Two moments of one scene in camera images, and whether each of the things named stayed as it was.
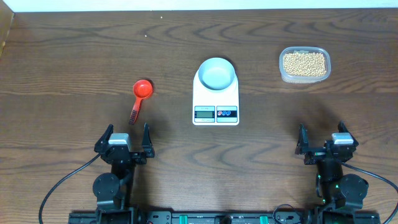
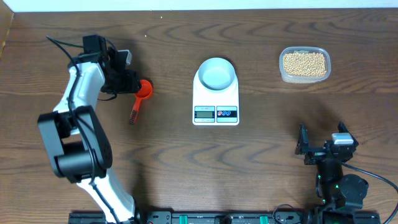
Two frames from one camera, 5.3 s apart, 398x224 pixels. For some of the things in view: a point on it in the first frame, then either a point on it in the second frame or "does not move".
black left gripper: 138,158 → 131,82
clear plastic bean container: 299,65 does not move
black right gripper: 303,147 does not move
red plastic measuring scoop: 142,88 does not move
